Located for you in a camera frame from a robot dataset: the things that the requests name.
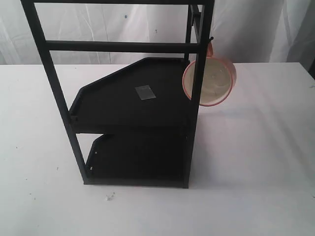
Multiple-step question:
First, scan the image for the grey rectangular sticker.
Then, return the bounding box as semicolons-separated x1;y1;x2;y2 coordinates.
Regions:
135;85;156;100

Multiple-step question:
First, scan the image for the black metal shelf rack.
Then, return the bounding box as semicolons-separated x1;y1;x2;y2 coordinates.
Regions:
21;0;215;188

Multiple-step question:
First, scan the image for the pink ceramic mug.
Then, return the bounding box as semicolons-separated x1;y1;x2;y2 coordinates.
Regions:
182;40;237;107

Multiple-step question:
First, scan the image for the white backdrop curtain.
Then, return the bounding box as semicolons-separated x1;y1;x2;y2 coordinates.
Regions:
0;0;315;68

